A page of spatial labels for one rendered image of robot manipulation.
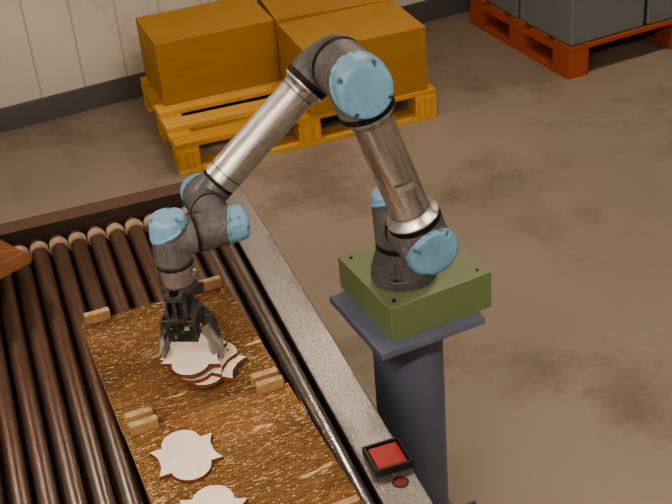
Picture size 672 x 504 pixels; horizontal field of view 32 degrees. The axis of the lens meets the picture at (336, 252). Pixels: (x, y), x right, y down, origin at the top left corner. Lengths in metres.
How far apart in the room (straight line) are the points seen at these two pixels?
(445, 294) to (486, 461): 1.07
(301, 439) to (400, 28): 3.30
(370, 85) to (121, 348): 0.84
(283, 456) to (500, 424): 1.56
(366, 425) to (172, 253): 0.51
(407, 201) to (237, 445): 0.59
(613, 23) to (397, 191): 3.71
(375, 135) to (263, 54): 3.37
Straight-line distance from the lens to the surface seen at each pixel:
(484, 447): 3.64
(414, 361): 2.73
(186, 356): 2.45
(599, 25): 5.91
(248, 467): 2.25
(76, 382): 2.57
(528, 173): 5.05
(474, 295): 2.68
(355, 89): 2.19
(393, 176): 2.33
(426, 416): 2.84
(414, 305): 2.60
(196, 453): 2.29
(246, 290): 2.76
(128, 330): 2.66
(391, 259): 2.60
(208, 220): 2.26
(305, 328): 2.61
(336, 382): 2.45
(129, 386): 2.50
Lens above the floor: 2.45
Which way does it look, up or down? 32 degrees down
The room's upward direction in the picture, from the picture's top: 5 degrees counter-clockwise
